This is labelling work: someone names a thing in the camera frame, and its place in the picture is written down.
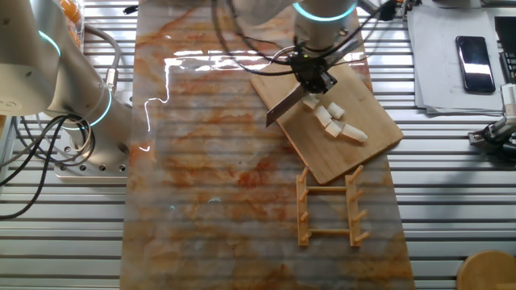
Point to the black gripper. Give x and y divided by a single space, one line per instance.
316 74

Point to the short white scallion piece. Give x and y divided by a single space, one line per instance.
334 129
355 133
323 116
335 110
310 102

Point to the steel kitchen knife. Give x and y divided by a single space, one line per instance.
284 106

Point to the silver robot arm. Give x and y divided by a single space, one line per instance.
322 28

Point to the wooden cutting board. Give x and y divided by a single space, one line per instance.
322 157

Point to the orange marble pattern mat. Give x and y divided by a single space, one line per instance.
209 161

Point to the wooden peg rack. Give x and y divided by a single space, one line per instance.
353 217

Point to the black smartphone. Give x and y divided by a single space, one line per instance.
475 64

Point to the black keyboard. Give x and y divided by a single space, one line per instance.
506 32

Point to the orange fruit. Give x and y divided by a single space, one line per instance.
76 37
70 10

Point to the clear plastic fruit carton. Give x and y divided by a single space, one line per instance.
78 24

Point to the round wooden disc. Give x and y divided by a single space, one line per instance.
483 272

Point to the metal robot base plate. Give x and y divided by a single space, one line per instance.
96 169

